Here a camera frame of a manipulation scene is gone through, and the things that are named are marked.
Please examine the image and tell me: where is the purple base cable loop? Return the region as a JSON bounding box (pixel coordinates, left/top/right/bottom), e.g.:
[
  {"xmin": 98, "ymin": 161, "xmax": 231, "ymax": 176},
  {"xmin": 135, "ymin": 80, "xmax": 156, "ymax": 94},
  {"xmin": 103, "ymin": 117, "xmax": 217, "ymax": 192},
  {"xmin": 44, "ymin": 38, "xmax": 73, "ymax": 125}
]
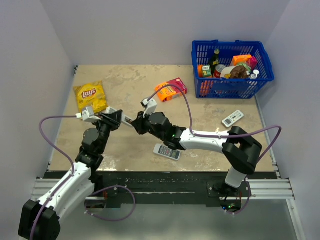
[{"xmin": 84, "ymin": 184, "xmax": 137, "ymax": 222}]

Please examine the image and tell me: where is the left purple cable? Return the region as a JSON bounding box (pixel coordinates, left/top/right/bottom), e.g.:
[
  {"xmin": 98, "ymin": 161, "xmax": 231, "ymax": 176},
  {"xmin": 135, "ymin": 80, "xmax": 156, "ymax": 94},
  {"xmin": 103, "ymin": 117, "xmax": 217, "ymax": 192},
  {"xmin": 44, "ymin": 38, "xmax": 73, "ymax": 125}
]
[{"xmin": 29, "ymin": 115, "xmax": 78, "ymax": 240}]

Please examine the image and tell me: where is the white long remote control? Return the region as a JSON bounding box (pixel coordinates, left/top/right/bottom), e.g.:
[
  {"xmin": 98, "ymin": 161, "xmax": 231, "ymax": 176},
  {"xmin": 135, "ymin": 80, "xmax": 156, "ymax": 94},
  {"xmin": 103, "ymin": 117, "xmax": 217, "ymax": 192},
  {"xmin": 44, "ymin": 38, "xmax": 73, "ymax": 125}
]
[{"xmin": 105, "ymin": 106, "xmax": 133, "ymax": 128}]

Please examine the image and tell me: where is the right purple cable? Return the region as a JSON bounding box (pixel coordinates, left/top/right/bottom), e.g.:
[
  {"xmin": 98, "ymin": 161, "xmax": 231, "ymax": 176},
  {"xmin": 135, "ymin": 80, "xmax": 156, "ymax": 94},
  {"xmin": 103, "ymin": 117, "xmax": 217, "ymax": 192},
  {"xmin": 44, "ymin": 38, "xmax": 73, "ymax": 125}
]
[{"xmin": 147, "ymin": 84, "xmax": 283, "ymax": 216}]

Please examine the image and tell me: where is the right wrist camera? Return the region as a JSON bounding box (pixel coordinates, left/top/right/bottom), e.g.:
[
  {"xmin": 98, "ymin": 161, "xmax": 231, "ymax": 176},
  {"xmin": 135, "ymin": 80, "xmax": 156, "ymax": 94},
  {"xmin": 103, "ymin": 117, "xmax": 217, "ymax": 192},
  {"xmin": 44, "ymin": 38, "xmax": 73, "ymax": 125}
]
[{"xmin": 141, "ymin": 98, "xmax": 158, "ymax": 118}]

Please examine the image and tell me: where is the brown snack packet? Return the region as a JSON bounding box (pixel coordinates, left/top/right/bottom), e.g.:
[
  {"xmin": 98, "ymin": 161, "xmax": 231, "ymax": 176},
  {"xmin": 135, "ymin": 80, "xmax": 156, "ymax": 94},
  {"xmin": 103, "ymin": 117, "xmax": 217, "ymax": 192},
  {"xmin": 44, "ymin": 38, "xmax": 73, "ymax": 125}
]
[{"xmin": 220, "ymin": 65, "xmax": 250, "ymax": 79}]

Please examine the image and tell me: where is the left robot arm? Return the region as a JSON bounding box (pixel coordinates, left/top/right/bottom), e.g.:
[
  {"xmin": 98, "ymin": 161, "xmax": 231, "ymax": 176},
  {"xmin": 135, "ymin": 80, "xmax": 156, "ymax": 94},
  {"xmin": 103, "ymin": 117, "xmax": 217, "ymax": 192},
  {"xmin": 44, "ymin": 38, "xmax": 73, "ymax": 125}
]
[{"xmin": 18, "ymin": 107, "xmax": 124, "ymax": 240}]

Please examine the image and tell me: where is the orange pink box in basket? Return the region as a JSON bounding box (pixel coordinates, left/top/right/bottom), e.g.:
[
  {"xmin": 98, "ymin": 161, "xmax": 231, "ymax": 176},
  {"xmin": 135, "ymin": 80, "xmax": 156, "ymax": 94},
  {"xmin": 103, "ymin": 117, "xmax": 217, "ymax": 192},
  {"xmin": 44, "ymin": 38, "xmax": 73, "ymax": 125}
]
[{"xmin": 230, "ymin": 54, "xmax": 258, "ymax": 72}]

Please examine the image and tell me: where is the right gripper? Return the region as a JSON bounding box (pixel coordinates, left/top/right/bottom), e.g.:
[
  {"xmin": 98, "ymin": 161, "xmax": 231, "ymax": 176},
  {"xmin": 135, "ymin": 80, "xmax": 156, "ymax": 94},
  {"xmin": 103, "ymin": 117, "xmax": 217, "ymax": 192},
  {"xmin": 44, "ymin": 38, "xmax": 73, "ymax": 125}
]
[{"xmin": 130, "ymin": 110, "xmax": 166, "ymax": 142}]

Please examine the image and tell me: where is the grey-faced remote control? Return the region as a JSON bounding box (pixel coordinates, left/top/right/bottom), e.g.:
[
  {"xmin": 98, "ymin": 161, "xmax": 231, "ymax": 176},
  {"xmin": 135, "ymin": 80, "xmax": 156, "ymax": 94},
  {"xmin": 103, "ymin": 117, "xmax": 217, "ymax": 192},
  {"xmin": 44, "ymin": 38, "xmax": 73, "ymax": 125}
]
[{"xmin": 153, "ymin": 143, "xmax": 181, "ymax": 161}]

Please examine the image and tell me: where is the small white remote control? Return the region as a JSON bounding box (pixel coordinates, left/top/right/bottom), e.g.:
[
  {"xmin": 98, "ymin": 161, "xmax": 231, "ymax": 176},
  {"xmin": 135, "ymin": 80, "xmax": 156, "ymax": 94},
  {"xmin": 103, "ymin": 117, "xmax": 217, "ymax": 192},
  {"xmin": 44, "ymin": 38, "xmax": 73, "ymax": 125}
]
[{"xmin": 222, "ymin": 110, "xmax": 244, "ymax": 128}]

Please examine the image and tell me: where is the orange pink sponge box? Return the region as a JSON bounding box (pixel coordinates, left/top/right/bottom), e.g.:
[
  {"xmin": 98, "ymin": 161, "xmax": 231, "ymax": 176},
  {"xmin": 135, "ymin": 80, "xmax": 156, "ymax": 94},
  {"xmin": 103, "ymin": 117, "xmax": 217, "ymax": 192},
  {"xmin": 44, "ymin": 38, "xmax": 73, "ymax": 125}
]
[{"xmin": 154, "ymin": 77, "xmax": 188, "ymax": 102}]

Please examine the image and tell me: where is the black table front rail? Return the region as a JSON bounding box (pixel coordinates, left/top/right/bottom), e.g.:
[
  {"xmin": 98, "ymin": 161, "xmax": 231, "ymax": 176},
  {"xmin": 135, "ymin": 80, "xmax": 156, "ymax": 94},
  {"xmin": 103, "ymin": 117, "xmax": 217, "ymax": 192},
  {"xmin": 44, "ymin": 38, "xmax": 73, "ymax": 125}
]
[{"xmin": 44, "ymin": 170, "xmax": 278, "ymax": 208}]

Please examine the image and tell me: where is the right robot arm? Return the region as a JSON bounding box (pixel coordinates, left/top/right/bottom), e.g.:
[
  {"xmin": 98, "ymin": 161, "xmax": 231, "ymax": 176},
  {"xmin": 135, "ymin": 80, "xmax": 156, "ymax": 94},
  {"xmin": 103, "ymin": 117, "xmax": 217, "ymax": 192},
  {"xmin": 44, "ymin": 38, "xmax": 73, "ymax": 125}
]
[{"xmin": 130, "ymin": 111, "xmax": 262, "ymax": 197}]

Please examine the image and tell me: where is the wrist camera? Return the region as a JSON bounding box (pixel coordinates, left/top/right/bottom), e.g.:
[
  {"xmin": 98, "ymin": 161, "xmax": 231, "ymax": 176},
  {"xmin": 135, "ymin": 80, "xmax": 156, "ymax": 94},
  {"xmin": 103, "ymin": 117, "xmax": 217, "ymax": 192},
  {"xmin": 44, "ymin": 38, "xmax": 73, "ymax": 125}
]
[
  {"xmin": 75, "ymin": 106, "xmax": 101, "ymax": 124},
  {"xmin": 141, "ymin": 98, "xmax": 158, "ymax": 118}
]

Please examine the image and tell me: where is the yellow Lays chips bag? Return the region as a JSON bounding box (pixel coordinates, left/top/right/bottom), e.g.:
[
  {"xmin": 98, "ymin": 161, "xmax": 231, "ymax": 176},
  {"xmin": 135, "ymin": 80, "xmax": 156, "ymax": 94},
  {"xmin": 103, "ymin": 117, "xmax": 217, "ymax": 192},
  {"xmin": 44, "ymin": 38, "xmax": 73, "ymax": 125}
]
[{"xmin": 73, "ymin": 80, "xmax": 108, "ymax": 113}]

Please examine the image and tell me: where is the aluminium frame rail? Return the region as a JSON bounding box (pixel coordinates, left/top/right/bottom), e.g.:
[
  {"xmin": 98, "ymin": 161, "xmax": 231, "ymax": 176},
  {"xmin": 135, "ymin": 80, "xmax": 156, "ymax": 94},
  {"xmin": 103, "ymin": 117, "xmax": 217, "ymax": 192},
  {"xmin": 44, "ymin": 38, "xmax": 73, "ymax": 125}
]
[{"xmin": 246, "ymin": 162, "xmax": 297, "ymax": 201}]

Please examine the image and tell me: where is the black battery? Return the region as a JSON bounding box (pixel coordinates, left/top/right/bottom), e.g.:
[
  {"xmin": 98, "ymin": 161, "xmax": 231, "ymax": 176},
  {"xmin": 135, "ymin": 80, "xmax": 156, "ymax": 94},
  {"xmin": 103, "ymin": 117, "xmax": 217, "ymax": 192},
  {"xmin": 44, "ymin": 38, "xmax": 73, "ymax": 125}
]
[{"xmin": 125, "ymin": 118, "xmax": 132, "ymax": 124}]

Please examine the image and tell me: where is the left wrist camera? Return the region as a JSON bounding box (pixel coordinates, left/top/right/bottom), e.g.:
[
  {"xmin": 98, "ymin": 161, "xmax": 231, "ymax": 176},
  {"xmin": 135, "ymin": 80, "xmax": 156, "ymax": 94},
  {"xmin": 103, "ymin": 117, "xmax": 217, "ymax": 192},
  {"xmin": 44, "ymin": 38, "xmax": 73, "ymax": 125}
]
[{"xmin": 75, "ymin": 106, "xmax": 101, "ymax": 124}]

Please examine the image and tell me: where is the white bottle cap item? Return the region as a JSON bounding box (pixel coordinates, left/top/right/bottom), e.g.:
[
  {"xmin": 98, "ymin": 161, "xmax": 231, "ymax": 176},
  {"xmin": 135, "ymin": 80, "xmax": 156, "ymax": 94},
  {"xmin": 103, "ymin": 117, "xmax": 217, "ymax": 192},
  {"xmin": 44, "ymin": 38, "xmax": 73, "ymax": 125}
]
[{"xmin": 250, "ymin": 69, "xmax": 260, "ymax": 80}]

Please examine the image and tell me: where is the green yellow carton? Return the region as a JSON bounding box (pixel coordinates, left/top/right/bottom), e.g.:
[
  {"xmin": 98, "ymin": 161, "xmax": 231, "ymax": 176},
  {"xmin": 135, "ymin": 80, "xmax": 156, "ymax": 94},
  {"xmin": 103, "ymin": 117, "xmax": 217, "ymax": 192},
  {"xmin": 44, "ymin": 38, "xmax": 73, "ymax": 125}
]
[{"xmin": 201, "ymin": 65, "xmax": 212, "ymax": 78}]

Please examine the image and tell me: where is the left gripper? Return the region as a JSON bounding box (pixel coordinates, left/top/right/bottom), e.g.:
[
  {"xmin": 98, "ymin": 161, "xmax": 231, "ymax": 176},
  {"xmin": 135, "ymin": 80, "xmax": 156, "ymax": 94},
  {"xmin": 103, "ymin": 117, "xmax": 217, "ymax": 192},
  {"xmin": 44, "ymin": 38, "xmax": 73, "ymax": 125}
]
[{"xmin": 91, "ymin": 109, "xmax": 123, "ymax": 153}]

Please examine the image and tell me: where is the dark glass bottle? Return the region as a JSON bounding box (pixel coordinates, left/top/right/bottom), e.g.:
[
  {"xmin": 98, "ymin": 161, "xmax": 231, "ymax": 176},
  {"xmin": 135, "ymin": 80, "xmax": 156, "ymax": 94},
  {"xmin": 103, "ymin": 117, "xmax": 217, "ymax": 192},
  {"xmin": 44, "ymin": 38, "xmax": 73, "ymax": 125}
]
[{"xmin": 208, "ymin": 48, "xmax": 220, "ymax": 75}]

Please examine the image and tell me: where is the blue plastic basket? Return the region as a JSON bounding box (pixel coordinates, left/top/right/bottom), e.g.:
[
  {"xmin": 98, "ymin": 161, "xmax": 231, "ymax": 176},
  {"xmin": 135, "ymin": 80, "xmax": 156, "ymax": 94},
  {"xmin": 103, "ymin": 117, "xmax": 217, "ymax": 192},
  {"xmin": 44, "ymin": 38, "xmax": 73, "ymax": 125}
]
[{"xmin": 191, "ymin": 40, "xmax": 275, "ymax": 99}]

